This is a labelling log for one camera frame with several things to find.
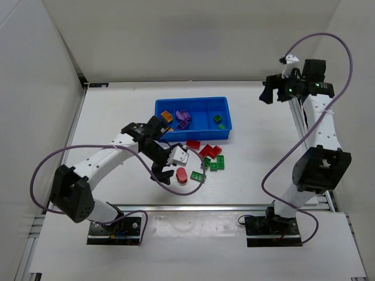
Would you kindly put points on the red oval lego brick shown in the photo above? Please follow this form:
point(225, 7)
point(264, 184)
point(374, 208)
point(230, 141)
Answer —
point(181, 175)

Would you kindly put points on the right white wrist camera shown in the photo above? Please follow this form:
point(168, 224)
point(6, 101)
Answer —
point(289, 62)

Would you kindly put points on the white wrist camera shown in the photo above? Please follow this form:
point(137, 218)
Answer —
point(178, 156)
point(289, 62)

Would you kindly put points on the red half-round lego brick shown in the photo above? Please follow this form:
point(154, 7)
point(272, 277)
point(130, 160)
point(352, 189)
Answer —
point(194, 144)

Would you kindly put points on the blue divided plastic bin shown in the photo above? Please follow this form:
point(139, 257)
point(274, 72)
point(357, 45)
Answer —
point(202, 110)

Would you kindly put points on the left blue table label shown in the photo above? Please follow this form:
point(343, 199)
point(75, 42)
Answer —
point(98, 85)

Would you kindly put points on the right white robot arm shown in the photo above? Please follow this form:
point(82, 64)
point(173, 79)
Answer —
point(324, 163)

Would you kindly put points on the purple lego brick studs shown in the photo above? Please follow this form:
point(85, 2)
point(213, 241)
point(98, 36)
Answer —
point(183, 125)

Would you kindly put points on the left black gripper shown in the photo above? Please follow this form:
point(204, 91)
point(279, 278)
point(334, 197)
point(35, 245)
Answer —
point(161, 168)

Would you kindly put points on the red long lego brick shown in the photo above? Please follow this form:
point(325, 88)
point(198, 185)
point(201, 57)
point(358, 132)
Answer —
point(206, 151)

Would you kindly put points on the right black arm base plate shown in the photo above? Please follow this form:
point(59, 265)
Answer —
point(261, 235)

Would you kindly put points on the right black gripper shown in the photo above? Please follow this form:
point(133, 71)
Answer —
point(280, 88)

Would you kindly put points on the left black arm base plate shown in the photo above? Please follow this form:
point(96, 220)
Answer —
point(127, 232)

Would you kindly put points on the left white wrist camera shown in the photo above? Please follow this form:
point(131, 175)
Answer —
point(178, 156)

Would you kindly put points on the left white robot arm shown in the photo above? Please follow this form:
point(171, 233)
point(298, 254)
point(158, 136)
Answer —
point(72, 186)

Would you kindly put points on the red small lego brick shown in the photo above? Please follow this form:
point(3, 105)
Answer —
point(214, 152)

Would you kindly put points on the green lego brick bottom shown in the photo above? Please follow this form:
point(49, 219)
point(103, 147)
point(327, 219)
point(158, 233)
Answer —
point(196, 176)

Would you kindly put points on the green lego brick small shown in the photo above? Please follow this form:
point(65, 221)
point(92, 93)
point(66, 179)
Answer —
point(213, 166)

